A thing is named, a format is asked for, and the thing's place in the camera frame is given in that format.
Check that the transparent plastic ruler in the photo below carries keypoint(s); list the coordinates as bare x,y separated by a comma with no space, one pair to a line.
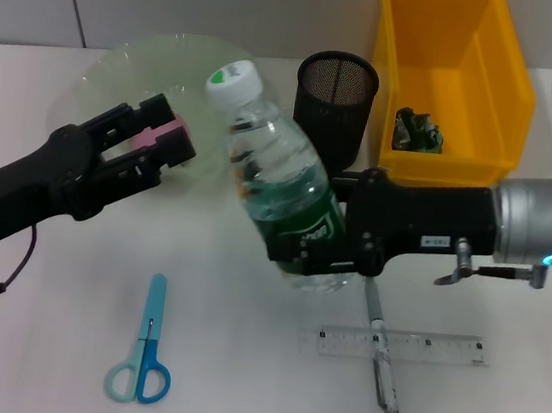
440,347

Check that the black mesh pen holder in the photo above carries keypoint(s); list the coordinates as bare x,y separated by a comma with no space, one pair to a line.
331,102

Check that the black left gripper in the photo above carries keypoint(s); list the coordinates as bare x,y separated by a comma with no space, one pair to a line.
31,186

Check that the pink peach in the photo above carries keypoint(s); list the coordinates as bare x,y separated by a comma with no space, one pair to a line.
151,136

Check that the green plastic wrapper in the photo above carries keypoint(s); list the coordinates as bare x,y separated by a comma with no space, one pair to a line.
418,131

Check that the clear green-label water bottle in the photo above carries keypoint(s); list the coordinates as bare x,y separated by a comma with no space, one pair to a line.
276,166

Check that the grey clear pen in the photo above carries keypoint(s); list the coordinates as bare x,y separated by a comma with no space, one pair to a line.
385,381

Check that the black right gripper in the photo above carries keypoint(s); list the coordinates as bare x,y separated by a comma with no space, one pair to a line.
421,214

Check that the blue scissors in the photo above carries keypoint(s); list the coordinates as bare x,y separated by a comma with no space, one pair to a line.
154,312

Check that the yellow plastic bin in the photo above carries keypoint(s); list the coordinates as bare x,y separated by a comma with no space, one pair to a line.
455,62

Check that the green wavy glass fruit plate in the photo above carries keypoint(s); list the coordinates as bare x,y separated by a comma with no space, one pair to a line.
121,71

